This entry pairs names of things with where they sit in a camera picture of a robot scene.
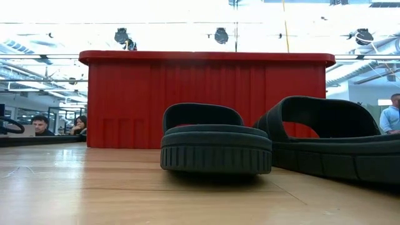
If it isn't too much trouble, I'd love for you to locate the black slide sandal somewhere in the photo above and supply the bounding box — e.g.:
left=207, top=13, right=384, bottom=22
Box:
left=252, top=95, right=400, bottom=186
left=160, top=102, right=273, bottom=175

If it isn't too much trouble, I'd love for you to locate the red plastic bin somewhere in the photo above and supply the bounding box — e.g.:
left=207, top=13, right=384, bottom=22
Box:
left=77, top=49, right=337, bottom=149

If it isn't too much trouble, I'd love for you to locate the small black pendant lamp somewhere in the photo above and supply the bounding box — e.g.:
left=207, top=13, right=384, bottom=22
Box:
left=124, top=37, right=138, bottom=51

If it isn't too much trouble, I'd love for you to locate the person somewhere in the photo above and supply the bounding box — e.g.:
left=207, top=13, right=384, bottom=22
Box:
left=30, top=114, right=56, bottom=137
left=69, top=115, right=88, bottom=136
left=379, top=92, right=400, bottom=135

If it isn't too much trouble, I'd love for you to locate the silver laptop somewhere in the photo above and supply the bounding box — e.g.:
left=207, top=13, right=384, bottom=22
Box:
left=6, top=124, right=36, bottom=138

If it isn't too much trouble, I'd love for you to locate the green curtain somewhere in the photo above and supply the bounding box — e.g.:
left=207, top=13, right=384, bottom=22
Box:
left=365, top=104, right=384, bottom=132

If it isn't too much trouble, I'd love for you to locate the thin black cable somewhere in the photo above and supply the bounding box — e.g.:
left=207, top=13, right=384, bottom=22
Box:
left=234, top=0, right=239, bottom=53

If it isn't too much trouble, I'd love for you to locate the yellow cable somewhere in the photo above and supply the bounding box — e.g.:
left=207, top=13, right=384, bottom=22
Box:
left=282, top=0, right=291, bottom=53

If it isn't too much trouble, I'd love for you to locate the black aluminium frame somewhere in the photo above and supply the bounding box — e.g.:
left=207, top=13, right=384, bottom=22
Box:
left=0, top=134, right=88, bottom=148

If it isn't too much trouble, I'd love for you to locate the black looped cable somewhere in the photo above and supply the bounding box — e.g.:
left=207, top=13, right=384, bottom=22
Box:
left=0, top=116, right=26, bottom=135

